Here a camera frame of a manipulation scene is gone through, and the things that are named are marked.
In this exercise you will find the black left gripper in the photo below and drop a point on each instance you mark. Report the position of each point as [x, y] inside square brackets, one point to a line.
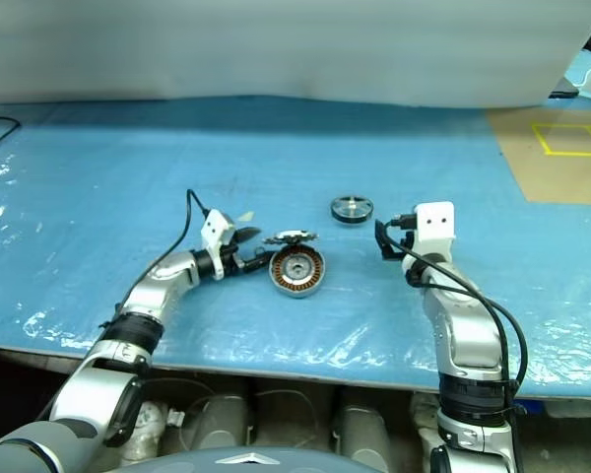
[232, 257]

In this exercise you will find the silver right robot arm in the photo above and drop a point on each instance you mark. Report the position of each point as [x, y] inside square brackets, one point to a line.
[465, 335]

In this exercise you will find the grey robot torso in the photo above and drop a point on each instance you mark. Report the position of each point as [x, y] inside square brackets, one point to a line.
[202, 461]

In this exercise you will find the white wrapped bundle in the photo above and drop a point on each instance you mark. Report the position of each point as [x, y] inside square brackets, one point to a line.
[423, 419]
[145, 433]

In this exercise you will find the yellow tape marking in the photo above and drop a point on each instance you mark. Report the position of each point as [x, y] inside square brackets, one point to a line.
[571, 154]

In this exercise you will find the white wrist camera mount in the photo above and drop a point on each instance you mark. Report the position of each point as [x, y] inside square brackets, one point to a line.
[216, 224]
[436, 231]

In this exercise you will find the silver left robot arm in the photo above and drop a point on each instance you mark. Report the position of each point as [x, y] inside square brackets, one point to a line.
[148, 290]

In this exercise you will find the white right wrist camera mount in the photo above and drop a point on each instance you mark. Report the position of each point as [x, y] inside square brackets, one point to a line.
[436, 231]

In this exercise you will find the dark flat device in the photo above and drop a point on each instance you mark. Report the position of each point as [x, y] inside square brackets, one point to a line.
[564, 89]

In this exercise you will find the silver toothed motor lid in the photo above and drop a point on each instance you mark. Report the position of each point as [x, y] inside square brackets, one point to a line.
[290, 237]

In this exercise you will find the silver motor housing copper windings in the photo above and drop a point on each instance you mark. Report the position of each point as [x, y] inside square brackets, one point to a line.
[295, 271]

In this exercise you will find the brown cardboard sheet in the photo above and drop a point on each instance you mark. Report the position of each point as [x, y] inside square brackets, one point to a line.
[561, 177]

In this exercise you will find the blue plastic table cover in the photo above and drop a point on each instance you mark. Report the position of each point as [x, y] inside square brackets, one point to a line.
[128, 172]

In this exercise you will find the grey rounded cylinder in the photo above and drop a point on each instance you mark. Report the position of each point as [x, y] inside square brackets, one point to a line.
[364, 428]
[221, 419]

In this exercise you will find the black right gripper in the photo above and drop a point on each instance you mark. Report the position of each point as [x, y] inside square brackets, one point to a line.
[400, 245]

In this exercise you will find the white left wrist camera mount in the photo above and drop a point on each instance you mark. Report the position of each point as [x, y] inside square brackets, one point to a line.
[216, 224]

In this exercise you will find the white foam sheet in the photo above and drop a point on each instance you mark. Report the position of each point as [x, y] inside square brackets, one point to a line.
[276, 44]

